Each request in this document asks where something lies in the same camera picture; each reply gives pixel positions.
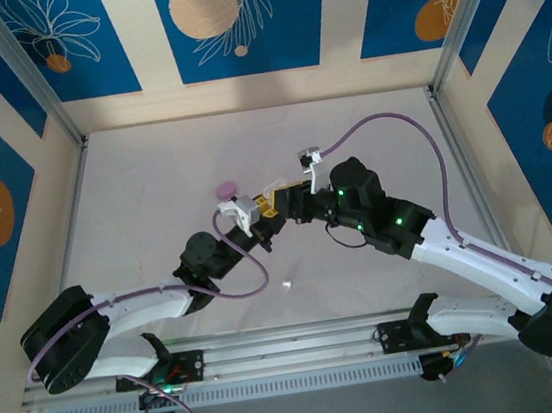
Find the blue panel dark blue circle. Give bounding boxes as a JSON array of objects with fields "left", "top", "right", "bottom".
[{"left": 474, "top": 0, "right": 552, "bottom": 249}]

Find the blue panel fern orange circle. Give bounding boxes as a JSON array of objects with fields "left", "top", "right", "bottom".
[{"left": 353, "top": 0, "right": 489, "bottom": 61}]

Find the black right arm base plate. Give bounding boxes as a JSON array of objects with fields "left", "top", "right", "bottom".
[{"left": 370, "top": 311, "right": 468, "bottom": 358}]

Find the aluminium corner post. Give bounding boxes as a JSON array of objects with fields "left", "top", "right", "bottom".
[
  {"left": 415, "top": 0, "right": 527, "bottom": 101},
  {"left": 0, "top": 0, "right": 91, "bottom": 159}
]

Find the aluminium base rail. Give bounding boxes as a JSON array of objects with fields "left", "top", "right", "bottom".
[{"left": 71, "top": 295, "right": 506, "bottom": 399}]

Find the purple earbud charging case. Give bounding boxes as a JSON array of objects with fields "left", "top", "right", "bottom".
[{"left": 213, "top": 178, "right": 241, "bottom": 201}]

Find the grey slotted cable duct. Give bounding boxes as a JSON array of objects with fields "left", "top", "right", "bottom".
[{"left": 40, "top": 353, "right": 425, "bottom": 413}]

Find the thin black gripper wire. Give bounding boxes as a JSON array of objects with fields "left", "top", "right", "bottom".
[{"left": 324, "top": 218, "right": 369, "bottom": 252}]

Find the aluminium table edge rail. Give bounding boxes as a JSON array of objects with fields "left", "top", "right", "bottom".
[
  {"left": 0, "top": 136, "right": 124, "bottom": 413},
  {"left": 426, "top": 74, "right": 552, "bottom": 413}
]

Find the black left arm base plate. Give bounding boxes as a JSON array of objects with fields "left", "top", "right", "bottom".
[{"left": 111, "top": 346, "right": 209, "bottom": 394}]

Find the blue panel large peach circle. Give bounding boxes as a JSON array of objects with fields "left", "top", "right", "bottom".
[{"left": 151, "top": 0, "right": 338, "bottom": 88}]

